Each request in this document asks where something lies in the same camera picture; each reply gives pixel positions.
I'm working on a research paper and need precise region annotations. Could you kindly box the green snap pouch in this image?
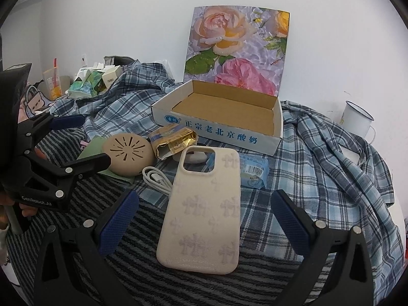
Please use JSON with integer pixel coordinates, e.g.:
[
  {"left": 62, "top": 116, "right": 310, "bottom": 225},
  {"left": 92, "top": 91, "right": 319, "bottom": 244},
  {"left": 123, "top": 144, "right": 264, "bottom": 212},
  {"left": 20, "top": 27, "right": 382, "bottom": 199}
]
[{"left": 76, "top": 135, "right": 136, "bottom": 185}]

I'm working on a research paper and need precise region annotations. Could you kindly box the tan round vented pad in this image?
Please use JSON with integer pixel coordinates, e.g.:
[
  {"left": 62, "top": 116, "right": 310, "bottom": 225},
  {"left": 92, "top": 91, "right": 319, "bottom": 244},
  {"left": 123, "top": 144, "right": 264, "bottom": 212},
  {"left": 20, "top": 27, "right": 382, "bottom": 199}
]
[{"left": 102, "top": 133, "right": 156, "bottom": 177}]

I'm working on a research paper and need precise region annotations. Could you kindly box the white charging cable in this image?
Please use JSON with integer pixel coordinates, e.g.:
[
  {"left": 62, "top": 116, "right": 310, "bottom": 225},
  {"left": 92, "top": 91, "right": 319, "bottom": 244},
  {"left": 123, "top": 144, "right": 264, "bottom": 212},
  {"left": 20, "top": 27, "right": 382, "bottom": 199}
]
[{"left": 141, "top": 165, "right": 174, "bottom": 196}]

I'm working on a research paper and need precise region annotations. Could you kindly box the gold blue cigarette pack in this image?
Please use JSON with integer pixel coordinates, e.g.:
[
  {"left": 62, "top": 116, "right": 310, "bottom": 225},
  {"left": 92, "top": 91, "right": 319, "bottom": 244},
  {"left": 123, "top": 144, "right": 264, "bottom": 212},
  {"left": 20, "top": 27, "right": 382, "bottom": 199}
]
[{"left": 148, "top": 124, "right": 198, "bottom": 160}]

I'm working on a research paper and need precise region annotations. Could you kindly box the beige phone case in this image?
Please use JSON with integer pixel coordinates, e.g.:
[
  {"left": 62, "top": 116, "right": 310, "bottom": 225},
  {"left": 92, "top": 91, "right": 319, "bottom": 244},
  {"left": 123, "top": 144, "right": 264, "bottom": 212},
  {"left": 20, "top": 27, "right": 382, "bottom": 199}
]
[{"left": 156, "top": 146, "right": 241, "bottom": 275}]

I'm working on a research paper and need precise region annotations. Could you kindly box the blue tissue packet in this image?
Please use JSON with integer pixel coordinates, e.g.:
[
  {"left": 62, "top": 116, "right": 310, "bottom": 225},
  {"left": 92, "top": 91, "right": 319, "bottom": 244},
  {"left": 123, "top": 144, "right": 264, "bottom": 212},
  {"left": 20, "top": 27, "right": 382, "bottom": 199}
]
[{"left": 239, "top": 153, "right": 270, "bottom": 190}]

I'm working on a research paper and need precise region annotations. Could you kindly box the person left hand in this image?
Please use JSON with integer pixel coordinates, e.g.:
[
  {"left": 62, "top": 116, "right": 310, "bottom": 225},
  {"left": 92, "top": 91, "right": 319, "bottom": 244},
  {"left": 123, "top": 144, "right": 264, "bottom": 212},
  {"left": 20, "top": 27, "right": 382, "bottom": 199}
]
[{"left": 0, "top": 148, "right": 46, "bottom": 230}]

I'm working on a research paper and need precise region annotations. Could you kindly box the cartoon print bag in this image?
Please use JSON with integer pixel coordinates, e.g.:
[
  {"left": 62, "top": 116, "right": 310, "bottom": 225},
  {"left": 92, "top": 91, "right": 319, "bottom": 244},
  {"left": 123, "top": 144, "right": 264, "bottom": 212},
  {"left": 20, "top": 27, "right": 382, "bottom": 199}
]
[{"left": 18, "top": 85, "right": 55, "bottom": 123}]

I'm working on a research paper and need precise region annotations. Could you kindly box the black white striped cloth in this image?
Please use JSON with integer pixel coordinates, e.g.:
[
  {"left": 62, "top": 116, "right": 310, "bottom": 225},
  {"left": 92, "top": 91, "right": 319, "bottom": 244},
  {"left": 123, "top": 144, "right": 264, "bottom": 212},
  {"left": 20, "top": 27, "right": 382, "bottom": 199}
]
[{"left": 5, "top": 127, "right": 336, "bottom": 306}]

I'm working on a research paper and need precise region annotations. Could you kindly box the pile of small boxes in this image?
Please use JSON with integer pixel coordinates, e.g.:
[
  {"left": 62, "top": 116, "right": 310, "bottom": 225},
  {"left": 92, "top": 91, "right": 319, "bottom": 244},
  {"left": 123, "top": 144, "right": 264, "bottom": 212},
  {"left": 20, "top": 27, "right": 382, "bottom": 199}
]
[{"left": 66, "top": 55, "right": 135, "bottom": 99}]

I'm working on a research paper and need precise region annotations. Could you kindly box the blue plaid shirt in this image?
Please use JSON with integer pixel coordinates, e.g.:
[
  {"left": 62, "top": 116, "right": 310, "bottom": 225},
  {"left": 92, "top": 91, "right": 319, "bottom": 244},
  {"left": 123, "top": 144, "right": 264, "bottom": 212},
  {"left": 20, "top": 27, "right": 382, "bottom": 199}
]
[{"left": 42, "top": 62, "right": 403, "bottom": 299}]

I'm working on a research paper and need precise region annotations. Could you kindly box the white enamel mug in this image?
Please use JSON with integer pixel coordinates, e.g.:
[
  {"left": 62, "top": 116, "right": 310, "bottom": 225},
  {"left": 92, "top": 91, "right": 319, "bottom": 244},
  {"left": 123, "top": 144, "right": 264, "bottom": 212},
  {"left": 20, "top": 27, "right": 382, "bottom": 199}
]
[{"left": 340, "top": 100, "right": 376, "bottom": 144}]

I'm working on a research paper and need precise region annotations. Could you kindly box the cardboard box with floral lid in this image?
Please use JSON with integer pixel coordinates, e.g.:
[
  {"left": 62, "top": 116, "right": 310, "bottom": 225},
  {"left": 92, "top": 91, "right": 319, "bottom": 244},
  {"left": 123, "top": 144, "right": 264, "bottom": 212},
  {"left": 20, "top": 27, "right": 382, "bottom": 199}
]
[{"left": 151, "top": 6, "right": 290, "bottom": 156}]

